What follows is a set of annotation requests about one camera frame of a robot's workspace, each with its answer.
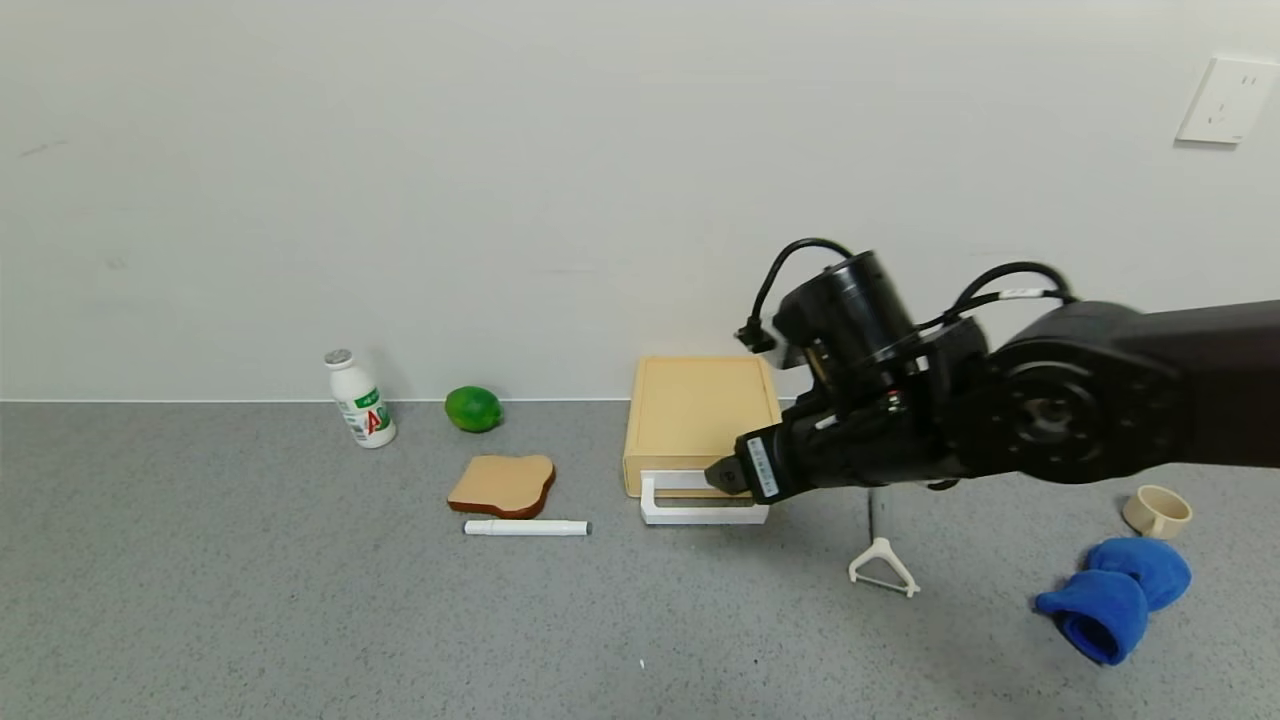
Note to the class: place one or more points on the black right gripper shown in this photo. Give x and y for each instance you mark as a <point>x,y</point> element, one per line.
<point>762,466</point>

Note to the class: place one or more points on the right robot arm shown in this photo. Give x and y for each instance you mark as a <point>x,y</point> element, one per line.
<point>1100,400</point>

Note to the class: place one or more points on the yellow drawer cabinet case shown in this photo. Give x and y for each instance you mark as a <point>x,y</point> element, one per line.
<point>690,410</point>

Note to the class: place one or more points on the white Y-shaped peeler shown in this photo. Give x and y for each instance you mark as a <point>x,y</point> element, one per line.
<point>881,550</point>

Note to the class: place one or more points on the black cylindrical wrist module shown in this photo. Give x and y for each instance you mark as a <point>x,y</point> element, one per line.
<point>850,310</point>

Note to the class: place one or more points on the white marker pen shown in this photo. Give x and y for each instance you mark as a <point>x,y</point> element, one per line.
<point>525,527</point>

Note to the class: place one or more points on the brown toast slice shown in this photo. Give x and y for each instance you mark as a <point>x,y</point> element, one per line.
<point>500,481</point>

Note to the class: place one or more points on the green lime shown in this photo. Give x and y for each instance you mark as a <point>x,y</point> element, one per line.
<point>474,409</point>

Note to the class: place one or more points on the white milk drink bottle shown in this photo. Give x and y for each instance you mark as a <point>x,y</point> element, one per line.
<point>363,408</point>

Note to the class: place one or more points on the blue cloth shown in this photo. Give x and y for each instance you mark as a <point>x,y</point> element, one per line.
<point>1105,605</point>

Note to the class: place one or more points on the beige cup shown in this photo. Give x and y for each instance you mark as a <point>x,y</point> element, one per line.
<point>1155,513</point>

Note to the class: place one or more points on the white wall socket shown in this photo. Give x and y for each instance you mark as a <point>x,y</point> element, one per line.
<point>1228,100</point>

